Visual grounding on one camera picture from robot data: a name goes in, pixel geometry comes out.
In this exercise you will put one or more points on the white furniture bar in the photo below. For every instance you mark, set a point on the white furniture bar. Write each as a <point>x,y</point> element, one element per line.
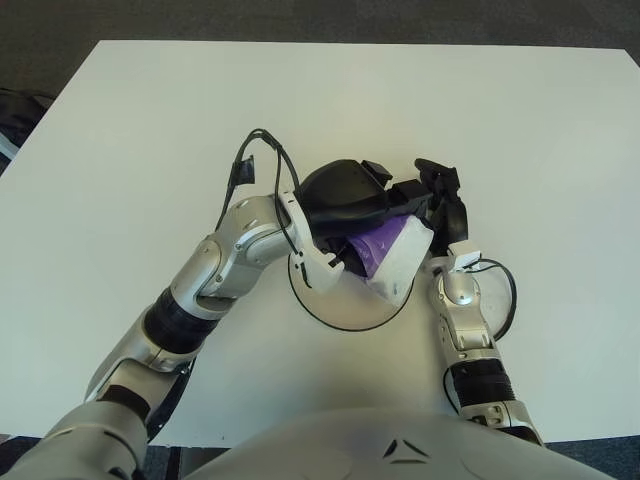
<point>7,146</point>

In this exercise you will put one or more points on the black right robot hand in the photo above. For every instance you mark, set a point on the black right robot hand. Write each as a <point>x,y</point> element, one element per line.
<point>455,220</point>

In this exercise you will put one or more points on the black bag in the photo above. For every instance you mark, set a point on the black bag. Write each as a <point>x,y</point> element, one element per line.
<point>20,115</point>

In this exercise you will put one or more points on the purple tissue paper pack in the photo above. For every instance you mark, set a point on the purple tissue paper pack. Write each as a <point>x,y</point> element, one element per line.
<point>405,255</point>

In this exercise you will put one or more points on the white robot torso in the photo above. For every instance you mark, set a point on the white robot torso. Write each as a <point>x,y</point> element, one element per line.
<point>325,440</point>

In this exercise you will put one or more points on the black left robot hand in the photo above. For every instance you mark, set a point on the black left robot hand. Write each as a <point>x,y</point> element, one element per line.
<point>345,195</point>

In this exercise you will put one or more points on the black table leg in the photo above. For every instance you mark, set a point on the black table leg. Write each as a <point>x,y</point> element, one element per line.
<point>175,462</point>

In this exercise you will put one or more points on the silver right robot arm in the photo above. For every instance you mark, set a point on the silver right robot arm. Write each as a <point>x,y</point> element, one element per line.
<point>465,335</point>

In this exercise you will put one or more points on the white plate with black rim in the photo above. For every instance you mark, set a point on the white plate with black rim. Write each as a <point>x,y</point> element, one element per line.
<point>345,310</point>

